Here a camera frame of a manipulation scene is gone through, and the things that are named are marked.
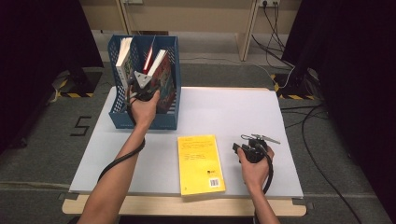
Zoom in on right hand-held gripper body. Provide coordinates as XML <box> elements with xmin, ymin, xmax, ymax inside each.
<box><xmin>240</xmin><ymin>133</ymin><xmax>281</xmax><ymax>164</ymax></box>

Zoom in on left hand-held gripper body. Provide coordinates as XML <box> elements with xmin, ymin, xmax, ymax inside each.
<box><xmin>125</xmin><ymin>70</ymin><xmax>160</xmax><ymax>102</ymax></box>

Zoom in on blue illustrated book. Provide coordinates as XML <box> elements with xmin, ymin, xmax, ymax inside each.
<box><xmin>146</xmin><ymin>49</ymin><xmax>177</xmax><ymax>115</ymax></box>

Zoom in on red book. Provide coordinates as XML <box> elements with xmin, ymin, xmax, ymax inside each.
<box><xmin>142</xmin><ymin>45</ymin><xmax>154</xmax><ymax>73</ymax></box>

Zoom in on white picture-grid book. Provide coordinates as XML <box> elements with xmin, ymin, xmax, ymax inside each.
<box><xmin>115</xmin><ymin>36</ymin><xmax>138</xmax><ymax>97</ymax></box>

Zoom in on blue plastic file rack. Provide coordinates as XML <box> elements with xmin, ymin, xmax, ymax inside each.
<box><xmin>106</xmin><ymin>34</ymin><xmax>182</xmax><ymax>131</ymax></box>

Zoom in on yellow book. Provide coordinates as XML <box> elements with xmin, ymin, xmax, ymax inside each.
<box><xmin>177</xmin><ymin>133</ymin><xmax>227</xmax><ymax>197</ymax></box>

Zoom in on person's right hand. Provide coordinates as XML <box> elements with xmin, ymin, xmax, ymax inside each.
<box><xmin>236</xmin><ymin>146</ymin><xmax>276</xmax><ymax>190</ymax></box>

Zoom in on person's left hand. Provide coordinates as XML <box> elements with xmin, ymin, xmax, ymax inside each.
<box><xmin>129</xmin><ymin>90</ymin><xmax>162</xmax><ymax>129</ymax></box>

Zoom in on black striped stand base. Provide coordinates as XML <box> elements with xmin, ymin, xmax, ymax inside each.
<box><xmin>270</xmin><ymin>68</ymin><xmax>325</xmax><ymax>101</ymax></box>
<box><xmin>50</xmin><ymin>67</ymin><xmax>104</xmax><ymax>99</ymax></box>

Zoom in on beige wooden desk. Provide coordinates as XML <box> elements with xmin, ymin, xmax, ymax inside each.
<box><xmin>78</xmin><ymin>0</ymin><xmax>302</xmax><ymax>63</ymax></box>

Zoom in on wooden table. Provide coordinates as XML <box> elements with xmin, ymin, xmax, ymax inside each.
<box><xmin>62</xmin><ymin>86</ymin><xmax>307</xmax><ymax>217</ymax></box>

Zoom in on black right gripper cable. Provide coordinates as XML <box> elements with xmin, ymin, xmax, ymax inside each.
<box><xmin>253</xmin><ymin>146</ymin><xmax>275</xmax><ymax>224</ymax></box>

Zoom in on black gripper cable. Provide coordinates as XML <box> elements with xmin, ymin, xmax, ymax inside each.
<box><xmin>253</xmin><ymin>146</ymin><xmax>275</xmax><ymax>224</ymax></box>
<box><xmin>97</xmin><ymin>85</ymin><xmax>147</xmax><ymax>183</ymax></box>

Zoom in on black floor cables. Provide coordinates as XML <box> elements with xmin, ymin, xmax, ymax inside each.
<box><xmin>279</xmin><ymin>104</ymin><xmax>363</xmax><ymax>224</ymax></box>

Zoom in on white floor cable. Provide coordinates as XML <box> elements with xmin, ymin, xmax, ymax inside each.
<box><xmin>180</xmin><ymin>56</ymin><xmax>295</xmax><ymax>90</ymax></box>

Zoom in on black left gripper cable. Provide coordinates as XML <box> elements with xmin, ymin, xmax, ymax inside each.
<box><xmin>97</xmin><ymin>85</ymin><xmax>147</xmax><ymax>183</ymax></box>

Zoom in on black socket cables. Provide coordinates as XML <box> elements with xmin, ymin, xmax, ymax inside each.
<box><xmin>251</xmin><ymin>3</ymin><xmax>295</xmax><ymax>68</ymax></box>

